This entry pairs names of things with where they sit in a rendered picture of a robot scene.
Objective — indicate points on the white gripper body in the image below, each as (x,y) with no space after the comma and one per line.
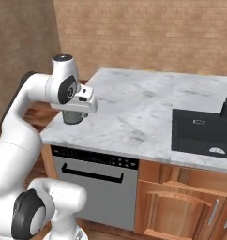
(75,106)

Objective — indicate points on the grey dishwasher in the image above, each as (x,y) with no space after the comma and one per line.
(99,200)

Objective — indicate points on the black sink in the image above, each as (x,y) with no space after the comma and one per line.
(199,132)

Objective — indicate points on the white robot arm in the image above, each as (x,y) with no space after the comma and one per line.
(15,153)

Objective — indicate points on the wooden cupboard door arched panel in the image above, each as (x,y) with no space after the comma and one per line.
(174,215)

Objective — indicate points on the wooden cabinet side panel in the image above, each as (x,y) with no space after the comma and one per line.
(49,162)

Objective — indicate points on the wooden cupboard door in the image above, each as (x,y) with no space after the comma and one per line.
(226,223)

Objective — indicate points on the wooden drawer front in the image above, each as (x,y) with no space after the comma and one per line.
(193,176)

